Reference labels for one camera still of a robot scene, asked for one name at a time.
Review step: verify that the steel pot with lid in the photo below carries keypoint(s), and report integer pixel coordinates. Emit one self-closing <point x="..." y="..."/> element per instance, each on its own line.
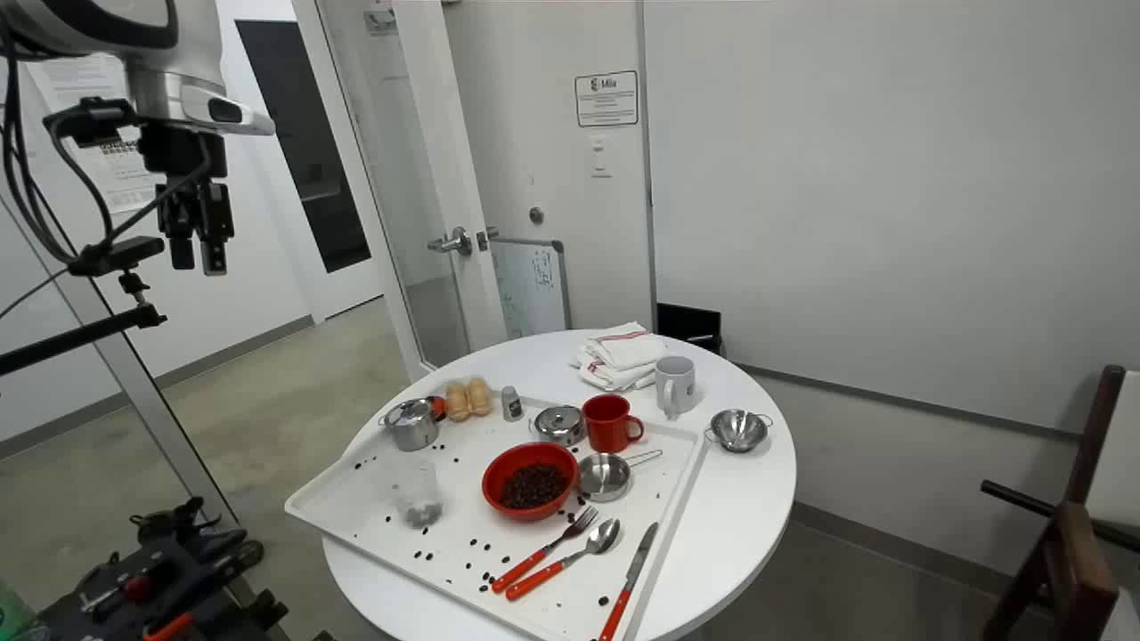
<point x="412" y="426"/>

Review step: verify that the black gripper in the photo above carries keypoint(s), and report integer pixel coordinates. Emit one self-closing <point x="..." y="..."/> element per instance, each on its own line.
<point x="193" y="192"/>

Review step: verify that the steel bowl behind mug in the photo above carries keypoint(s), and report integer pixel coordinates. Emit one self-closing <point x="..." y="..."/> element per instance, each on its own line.
<point x="562" y="426"/>

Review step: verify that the white wall sign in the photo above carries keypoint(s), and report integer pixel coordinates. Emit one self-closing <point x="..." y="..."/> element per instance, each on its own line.
<point x="606" y="97"/>

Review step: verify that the small salt shaker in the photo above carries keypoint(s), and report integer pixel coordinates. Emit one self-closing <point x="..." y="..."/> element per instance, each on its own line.
<point x="512" y="403"/>

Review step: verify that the white grey mug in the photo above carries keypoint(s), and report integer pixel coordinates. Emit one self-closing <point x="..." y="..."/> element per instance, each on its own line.
<point x="675" y="387"/>

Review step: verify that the orange handled knife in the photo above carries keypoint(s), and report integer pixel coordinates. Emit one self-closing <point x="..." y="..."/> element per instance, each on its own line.
<point x="629" y="587"/>

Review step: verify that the bag of bread rolls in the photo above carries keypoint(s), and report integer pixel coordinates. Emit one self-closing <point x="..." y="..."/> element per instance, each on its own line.
<point x="467" y="400"/>

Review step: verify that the clear plastic cup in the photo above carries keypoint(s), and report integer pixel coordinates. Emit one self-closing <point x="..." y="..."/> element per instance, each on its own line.
<point x="415" y="489"/>

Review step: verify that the wooden chair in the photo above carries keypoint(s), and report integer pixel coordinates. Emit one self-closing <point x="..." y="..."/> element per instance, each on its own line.
<point x="1083" y="566"/>

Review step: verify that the silver door handle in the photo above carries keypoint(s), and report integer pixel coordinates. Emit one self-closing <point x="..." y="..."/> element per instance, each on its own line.
<point x="459" y="245"/>

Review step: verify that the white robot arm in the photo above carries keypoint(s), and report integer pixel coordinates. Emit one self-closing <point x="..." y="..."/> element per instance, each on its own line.
<point x="173" y="97"/>

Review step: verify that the white plastic tray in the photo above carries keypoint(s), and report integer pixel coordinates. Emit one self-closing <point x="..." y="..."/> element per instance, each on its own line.
<point x="467" y="545"/>

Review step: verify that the black camera tripod stand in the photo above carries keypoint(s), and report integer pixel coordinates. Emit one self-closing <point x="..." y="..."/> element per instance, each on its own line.
<point x="187" y="571"/>

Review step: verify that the black box against wall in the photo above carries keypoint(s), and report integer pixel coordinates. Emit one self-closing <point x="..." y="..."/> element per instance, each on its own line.
<point x="694" y="325"/>

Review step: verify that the white red striped cloth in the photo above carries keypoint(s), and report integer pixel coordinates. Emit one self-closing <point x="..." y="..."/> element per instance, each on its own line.
<point x="618" y="359"/>

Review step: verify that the orange handled spoon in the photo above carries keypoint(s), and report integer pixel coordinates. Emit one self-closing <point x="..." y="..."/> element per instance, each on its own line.
<point x="598" y="541"/>

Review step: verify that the red mug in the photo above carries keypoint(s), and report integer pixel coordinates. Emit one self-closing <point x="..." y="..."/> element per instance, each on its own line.
<point x="611" y="426"/>

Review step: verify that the red bowl with beans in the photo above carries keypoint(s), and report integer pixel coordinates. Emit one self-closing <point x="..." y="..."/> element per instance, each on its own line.
<point x="528" y="481"/>

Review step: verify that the steel bowl off tray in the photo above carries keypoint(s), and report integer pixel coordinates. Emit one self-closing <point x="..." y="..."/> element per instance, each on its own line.
<point x="740" y="430"/>

